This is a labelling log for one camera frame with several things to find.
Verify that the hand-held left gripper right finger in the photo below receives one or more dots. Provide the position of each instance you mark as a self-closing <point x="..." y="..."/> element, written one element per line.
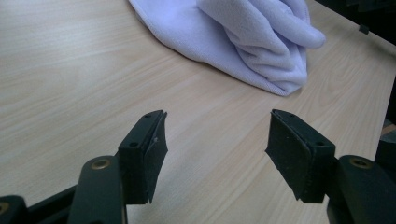
<point x="299" y="155"/>

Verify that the lavender towel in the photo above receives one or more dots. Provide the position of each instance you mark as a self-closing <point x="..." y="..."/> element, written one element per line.
<point x="249" y="37"/>

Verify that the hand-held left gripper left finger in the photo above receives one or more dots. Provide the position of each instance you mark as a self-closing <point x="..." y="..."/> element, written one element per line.
<point x="140" y="161"/>

